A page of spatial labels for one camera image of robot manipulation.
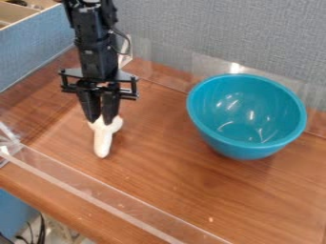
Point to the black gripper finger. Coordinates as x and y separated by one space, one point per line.
90 102
110 104

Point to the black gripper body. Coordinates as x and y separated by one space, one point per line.
99 68

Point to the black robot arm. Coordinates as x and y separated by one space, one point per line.
92 18

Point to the blue plastic bowl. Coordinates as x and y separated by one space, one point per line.
246 115

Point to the wooden shelf unit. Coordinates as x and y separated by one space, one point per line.
16 10

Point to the clear acrylic barrier frame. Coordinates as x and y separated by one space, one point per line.
163 190

